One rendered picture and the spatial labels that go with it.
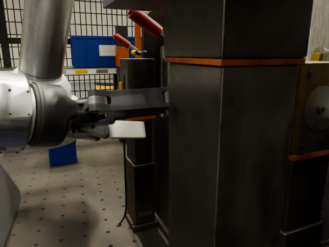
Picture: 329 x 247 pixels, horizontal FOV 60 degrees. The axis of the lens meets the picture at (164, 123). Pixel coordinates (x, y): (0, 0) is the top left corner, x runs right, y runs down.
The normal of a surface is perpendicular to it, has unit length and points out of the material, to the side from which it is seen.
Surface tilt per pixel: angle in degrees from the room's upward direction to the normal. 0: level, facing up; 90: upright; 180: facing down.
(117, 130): 66
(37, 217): 0
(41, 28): 106
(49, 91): 42
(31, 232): 0
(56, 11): 111
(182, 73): 90
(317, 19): 90
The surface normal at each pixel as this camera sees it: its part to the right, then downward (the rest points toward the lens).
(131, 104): 0.22, -0.23
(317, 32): 0.25, 0.23
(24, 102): 0.62, -0.24
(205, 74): -0.92, 0.10
